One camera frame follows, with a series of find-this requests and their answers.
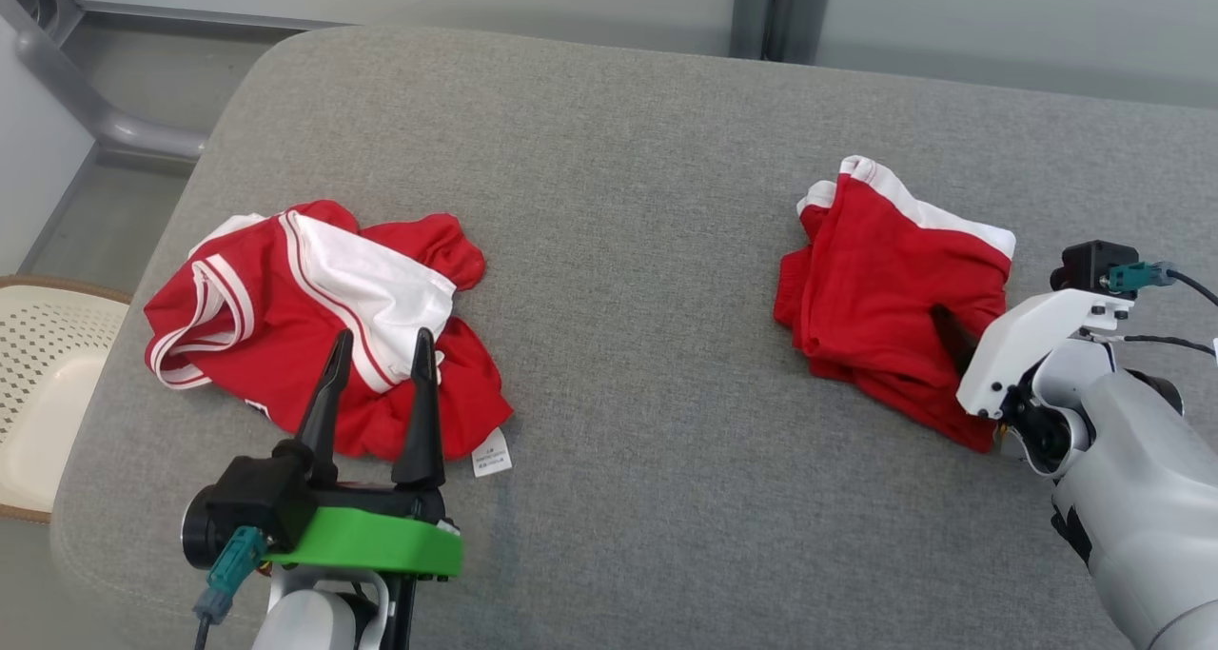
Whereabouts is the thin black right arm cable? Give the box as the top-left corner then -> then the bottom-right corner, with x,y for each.
1092,333 -> 1218,358

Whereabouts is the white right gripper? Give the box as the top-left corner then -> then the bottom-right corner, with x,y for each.
930,288 -> 1138,421

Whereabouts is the grey metal tube frame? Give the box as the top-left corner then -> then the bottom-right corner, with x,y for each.
0,0 -> 210,167

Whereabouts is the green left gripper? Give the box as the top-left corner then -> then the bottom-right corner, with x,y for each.
268,326 -> 465,581

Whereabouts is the grey partition base rail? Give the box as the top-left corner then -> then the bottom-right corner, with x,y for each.
81,1 -> 348,33

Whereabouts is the left camera cable teal plug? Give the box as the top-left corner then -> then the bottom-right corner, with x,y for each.
193,526 -> 269,650

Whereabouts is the grey partition post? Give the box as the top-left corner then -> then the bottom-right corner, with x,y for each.
731,0 -> 783,61
776,0 -> 834,66

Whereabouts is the red shirt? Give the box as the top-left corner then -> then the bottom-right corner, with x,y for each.
773,155 -> 1017,454

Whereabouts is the camera cable teal plug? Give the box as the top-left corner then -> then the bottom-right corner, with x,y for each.
193,526 -> 269,650
1107,261 -> 1218,306

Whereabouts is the red and white jersey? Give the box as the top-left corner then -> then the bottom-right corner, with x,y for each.
145,200 -> 515,480

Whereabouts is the cream plastic laundry basket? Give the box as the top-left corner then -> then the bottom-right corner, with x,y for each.
0,276 -> 132,524

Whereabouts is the right camera cable teal plug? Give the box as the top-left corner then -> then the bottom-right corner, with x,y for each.
1107,261 -> 1218,306

